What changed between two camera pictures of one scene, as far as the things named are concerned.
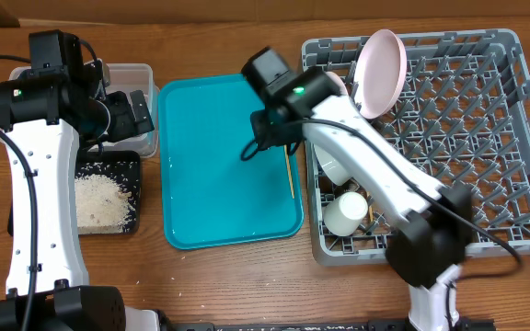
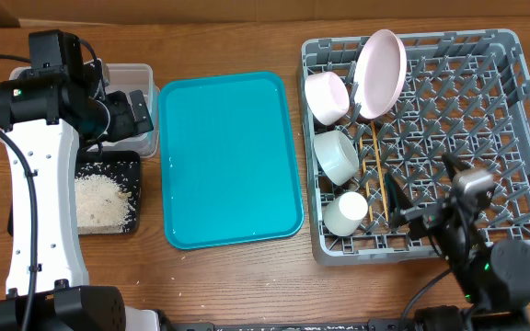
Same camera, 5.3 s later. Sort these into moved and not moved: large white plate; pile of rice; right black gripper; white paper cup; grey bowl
Moved: right black gripper
Not moved: pile of rice; large white plate; grey bowl; white paper cup
